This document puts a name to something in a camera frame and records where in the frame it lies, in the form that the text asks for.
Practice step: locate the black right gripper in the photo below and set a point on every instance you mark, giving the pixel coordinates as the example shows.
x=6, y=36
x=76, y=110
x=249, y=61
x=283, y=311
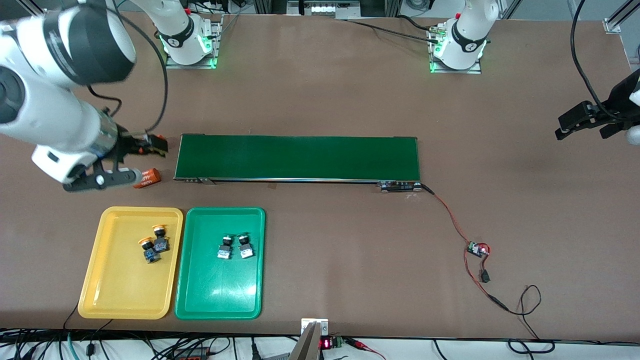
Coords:
x=127, y=144

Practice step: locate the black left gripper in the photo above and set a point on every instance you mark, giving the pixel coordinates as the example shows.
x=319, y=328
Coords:
x=621, y=101

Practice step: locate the orange 4680 cylinder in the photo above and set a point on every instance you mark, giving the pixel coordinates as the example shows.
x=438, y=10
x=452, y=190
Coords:
x=141, y=150
x=150, y=176

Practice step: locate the yellow push button switch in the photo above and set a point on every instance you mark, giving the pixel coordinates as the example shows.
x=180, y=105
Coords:
x=161, y=244
x=150, y=255

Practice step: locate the green push button switch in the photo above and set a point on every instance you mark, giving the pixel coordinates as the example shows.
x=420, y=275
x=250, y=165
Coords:
x=245, y=248
x=226, y=248

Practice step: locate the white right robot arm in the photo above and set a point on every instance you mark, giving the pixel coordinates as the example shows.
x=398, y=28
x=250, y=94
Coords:
x=45, y=115

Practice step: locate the aluminium profile bar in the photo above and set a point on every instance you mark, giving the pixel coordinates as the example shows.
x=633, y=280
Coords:
x=612, y=24

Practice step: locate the yellow plastic tray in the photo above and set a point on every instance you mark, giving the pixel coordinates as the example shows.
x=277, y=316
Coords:
x=120, y=280

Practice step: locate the green conveyor belt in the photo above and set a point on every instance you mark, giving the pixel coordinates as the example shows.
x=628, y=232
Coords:
x=300, y=160

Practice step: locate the green plastic tray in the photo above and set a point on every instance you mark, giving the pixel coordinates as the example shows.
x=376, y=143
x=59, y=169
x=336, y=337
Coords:
x=220, y=290

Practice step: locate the small green circuit board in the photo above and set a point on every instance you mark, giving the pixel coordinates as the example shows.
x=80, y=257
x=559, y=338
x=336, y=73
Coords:
x=475, y=249

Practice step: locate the small black connector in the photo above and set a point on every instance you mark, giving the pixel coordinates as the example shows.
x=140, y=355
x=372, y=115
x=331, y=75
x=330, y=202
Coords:
x=484, y=276

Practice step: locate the red digit display module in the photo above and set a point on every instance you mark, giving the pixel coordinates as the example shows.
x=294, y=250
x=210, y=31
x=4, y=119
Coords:
x=327, y=343

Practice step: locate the red clip lead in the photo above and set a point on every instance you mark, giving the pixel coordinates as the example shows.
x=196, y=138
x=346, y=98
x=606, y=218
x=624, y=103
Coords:
x=356, y=342

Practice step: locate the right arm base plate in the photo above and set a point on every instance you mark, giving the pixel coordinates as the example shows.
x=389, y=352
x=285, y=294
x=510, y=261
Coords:
x=216, y=47

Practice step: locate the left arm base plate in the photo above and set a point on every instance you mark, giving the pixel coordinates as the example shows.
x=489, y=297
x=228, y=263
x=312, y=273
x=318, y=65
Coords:
x=470, y=71

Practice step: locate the conveyor motor bracket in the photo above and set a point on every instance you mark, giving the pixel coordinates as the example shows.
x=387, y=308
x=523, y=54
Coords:
x=400, y=186

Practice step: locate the grey metal camera mount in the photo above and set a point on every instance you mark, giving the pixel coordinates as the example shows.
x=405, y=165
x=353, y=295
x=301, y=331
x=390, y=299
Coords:
x=306, y=347

